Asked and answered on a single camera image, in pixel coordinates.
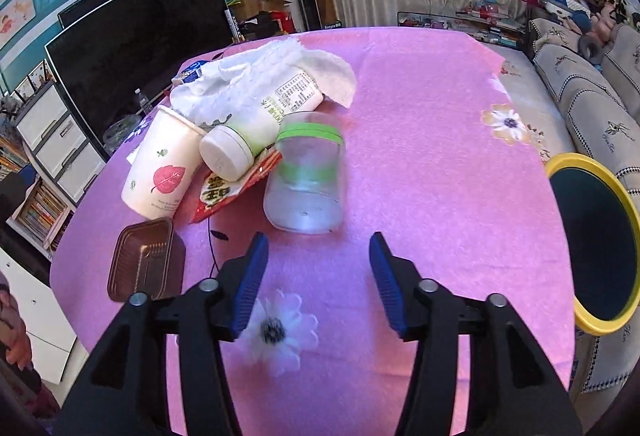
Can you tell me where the bookshelf with books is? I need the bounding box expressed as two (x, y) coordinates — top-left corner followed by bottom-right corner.
(10, 181), (76, 257)

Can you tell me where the low cluttered shelf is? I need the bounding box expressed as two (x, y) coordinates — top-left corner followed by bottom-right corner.
(396, 8), (531, 49)

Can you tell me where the brown plastic tray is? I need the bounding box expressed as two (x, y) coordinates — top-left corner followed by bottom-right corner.
(107, 217), (187, 303)

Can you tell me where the pink floral tablecloth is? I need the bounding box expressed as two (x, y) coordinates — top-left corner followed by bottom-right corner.
(49, 26), (576, 436)

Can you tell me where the white foam net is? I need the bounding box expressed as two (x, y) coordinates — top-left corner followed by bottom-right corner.
(170, 40), (313, 127)

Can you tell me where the yellow rimmed dark bin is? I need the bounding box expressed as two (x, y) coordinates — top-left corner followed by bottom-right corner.
(544, 153), (640, 336)

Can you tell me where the white low cabinet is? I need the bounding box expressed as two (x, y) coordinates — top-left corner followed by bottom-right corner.
(0, 246), (78, 384)

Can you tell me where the grey drawer cabinet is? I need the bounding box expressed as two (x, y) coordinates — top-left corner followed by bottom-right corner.
(15, 78), (108, 207)

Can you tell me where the green white drink bottle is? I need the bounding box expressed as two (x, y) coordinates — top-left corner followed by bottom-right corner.
(199, 70), (325, 183)

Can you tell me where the white paper cup red print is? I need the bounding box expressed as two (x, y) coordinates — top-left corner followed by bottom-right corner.
(122, 104), (208, 221)

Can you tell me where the black television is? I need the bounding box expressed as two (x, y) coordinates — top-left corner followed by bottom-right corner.
(45, 0), (236, 151)

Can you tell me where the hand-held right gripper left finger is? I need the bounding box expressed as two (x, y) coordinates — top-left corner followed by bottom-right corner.
(52, 232), (271, 436)

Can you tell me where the clear plastic jar green band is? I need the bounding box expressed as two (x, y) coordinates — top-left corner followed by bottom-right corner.
(263, 112), (347, 234)

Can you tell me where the blue star print bag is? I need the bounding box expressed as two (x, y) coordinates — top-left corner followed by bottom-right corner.
(537, 0), (581, 16)

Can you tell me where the red snack packet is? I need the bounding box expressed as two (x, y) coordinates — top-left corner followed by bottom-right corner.
(189, 151), (283, 223)

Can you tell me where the white floral sheet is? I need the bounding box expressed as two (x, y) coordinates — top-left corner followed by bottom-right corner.
(492, 46), (576, 167)

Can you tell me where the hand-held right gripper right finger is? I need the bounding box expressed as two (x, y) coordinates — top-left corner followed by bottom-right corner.
(369, 232), (583, 436)

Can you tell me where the blue white packet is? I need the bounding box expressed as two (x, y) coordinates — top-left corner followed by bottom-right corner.
(172, 60), (211, 86)

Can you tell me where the grey neck pillow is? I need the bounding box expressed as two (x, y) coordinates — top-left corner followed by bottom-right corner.
(579, 34), (606, 57)

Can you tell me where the beige sofa with deer covers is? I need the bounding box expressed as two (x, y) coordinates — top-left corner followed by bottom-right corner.
(527, 18), (640, 397)

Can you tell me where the pile of plush toys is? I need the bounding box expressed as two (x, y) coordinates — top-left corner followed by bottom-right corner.
(590, 0), (640, 41)

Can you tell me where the pile of cardboard boxes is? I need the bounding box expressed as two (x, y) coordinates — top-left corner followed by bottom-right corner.
(227, 0), (296, 41)

